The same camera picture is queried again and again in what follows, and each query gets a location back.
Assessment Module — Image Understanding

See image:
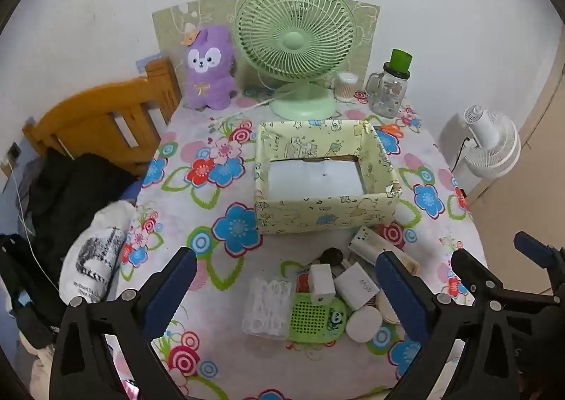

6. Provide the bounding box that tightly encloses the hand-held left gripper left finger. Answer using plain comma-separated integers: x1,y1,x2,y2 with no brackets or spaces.
49,246,198,400

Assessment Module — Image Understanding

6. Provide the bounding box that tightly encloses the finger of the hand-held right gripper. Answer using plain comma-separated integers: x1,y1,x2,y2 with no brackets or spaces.
450,248,565,308
513,231,565,277

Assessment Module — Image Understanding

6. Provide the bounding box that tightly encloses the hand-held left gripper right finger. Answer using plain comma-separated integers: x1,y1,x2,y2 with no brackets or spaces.
375,250,522,400

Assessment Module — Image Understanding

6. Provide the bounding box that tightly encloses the cream round compact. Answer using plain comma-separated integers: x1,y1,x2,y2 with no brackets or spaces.
373,292,402,325

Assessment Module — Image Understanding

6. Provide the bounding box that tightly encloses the white power adapter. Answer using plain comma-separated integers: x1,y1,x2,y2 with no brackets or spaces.
334,267,380,311

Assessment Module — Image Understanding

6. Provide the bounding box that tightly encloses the white round container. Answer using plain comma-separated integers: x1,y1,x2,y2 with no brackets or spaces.
345,305,383,343

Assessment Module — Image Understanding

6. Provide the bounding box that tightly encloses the white remote control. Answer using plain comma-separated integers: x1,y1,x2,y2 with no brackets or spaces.
349,225,420,277

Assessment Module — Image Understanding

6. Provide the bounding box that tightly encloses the black round object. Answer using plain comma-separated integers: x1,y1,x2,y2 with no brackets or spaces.
319,248,344,267

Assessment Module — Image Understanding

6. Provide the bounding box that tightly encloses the small white charger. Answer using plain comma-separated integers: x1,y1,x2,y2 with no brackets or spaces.
308,264,335,304

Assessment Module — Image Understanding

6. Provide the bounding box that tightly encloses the green perforated case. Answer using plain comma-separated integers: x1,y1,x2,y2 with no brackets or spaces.
287,292,349,343

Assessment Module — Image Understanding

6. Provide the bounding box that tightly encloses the cartoon print storage box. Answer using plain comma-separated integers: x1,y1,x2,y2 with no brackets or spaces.
255,118,403,236

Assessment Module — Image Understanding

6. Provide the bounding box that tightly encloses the beige cabinet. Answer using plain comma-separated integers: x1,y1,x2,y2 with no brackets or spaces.
459,69,565,295

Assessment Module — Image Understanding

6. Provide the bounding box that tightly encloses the white printed bag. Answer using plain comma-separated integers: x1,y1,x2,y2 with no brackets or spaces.
59,201,139,304

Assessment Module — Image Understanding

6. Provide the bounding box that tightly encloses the floral tablecloth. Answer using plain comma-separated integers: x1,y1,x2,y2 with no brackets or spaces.
108,91,488,400

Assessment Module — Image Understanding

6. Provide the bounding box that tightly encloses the white circulator fan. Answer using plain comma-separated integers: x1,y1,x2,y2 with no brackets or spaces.
439,105,522,195

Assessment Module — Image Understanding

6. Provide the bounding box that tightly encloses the black clothing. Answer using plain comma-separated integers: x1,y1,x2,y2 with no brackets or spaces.
26,148,142,290

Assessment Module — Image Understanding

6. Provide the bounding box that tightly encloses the white cloth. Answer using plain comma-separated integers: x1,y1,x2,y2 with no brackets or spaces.
20,338,58,400

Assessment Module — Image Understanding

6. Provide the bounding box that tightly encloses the black bag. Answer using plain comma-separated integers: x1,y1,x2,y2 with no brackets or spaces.
0,233,60,350

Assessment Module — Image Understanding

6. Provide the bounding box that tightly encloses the glass mug jar green lid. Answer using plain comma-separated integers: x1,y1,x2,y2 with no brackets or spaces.
364,49,413,119

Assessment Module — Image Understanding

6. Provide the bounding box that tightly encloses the wooden chair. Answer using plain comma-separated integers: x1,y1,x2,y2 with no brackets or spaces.
22,56,183,177

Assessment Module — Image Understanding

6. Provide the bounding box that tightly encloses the clear cotton swab jar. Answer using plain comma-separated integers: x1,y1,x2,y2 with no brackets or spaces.
334,72,359,101

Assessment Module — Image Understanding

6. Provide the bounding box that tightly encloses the purple plush toy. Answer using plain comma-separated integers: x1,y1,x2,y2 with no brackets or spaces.
180,25,238,110

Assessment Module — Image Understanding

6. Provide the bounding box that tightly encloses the green desk fan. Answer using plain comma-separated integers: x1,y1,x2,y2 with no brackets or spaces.
235,0,359,120

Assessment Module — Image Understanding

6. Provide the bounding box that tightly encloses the black fan cable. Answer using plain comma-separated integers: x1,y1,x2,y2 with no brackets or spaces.
450,135,475,171

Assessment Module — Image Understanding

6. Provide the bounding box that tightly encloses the thin white cable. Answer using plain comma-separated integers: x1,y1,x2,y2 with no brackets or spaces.
6,157,60,295

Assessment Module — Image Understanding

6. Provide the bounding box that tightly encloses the wall socket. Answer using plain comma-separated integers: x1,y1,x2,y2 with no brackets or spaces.
5,142,21,171

